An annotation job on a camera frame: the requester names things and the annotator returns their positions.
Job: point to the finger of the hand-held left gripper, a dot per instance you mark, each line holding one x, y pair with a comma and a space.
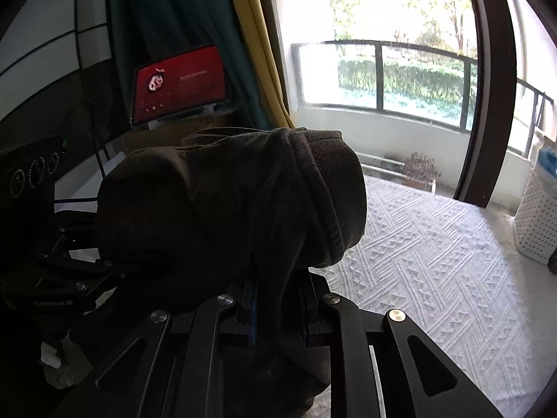
65, 283

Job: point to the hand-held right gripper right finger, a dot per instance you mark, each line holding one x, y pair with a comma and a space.
313, 305

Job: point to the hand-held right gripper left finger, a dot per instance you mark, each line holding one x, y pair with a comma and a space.
253, 318

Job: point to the dark grey t-shirt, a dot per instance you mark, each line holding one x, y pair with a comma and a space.
217, 204

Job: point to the white crumpled paper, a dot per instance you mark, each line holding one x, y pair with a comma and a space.
50, 355

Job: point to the potted plant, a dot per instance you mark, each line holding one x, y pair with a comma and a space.
420, 167

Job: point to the tablet with red screen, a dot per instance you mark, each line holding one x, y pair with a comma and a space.
182, 82

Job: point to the brown cardboard box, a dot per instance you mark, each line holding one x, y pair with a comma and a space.
217, 122

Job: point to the teal curtain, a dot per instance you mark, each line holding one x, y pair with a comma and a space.
174, 8

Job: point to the white perforated basket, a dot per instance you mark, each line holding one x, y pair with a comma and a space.
535, 217

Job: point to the black balcony railing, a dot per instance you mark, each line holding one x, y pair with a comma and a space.
378, 74

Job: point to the yellow curtain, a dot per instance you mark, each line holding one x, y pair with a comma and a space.
261, 52

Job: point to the blue packet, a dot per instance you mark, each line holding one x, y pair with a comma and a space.
548, 159

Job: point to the dark brown sliding door frame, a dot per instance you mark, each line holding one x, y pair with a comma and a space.
491, 96

